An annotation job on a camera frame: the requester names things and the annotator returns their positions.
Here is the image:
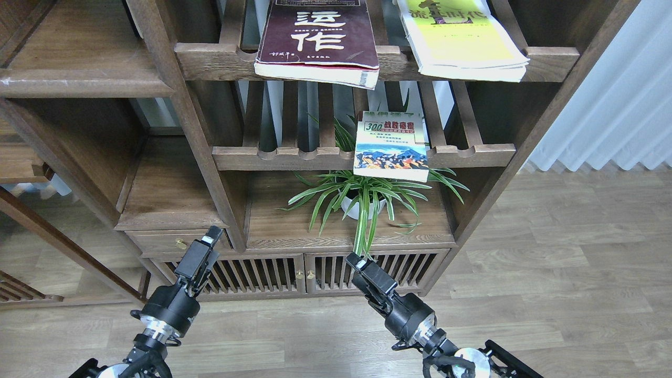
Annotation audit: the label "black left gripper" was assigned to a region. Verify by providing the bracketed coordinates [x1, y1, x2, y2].
[131, 226, 223, 338]

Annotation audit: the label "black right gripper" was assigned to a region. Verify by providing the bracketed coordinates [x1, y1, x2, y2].
[346, 252, 437, 347]

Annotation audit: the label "colourful cover paperback book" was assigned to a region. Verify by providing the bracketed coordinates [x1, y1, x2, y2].
[353, 111, 429, 183]

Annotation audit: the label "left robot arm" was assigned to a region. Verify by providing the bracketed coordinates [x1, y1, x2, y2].
[71, 226, 223, 377]

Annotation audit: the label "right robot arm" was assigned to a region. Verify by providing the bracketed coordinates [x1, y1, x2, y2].
[346, 252, 541, 377]

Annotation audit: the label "white plant pot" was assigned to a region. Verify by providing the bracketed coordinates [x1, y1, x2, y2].
[341, 191, 386, 220]

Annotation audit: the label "green spider plant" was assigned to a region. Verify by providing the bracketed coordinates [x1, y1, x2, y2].
[287, 118, 467, 258]

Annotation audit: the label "dark wooden bookshelf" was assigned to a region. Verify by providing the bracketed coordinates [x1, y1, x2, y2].
[2, 1, 639, 300]

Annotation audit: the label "maroon book white characters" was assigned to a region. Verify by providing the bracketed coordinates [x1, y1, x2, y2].
[254, 1, 379, 89]

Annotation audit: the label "yellow green book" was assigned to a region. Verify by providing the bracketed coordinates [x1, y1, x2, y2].
[396, 1, 530, 83]

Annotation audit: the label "white curtain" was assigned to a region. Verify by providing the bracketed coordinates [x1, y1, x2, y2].
[524, 1, 671, 172]

